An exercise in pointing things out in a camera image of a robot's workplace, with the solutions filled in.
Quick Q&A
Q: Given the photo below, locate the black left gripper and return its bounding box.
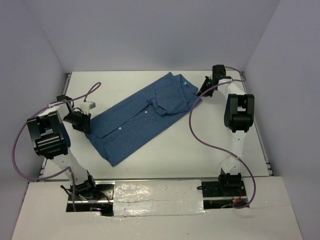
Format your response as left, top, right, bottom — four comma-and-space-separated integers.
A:
62, 110, 92, 135

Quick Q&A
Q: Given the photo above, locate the blue checkered long sleeve shirt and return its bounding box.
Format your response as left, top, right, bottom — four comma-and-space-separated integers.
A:
85, 72, 198, 167

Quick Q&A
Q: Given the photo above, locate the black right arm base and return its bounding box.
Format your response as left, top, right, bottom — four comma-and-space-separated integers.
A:
196, 170, 248, 210

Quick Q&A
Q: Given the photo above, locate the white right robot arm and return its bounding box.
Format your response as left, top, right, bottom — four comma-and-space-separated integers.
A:
197, 64, 255, 175

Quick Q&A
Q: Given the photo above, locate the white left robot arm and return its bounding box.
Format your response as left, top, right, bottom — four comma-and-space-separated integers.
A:
26, 95, 98, 200

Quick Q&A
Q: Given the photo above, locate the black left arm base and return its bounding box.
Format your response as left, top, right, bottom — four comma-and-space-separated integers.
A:
66, 182, 115, 217

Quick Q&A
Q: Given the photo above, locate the white taped cover sheet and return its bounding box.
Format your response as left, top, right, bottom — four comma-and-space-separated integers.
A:
113, 179, 205, 217

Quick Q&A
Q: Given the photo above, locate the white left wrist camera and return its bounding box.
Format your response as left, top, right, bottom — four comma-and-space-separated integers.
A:
80, 101, 96, 115

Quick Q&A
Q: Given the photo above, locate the aluminium table edge rail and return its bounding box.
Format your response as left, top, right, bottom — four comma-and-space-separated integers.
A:
240, 71, 274, 177

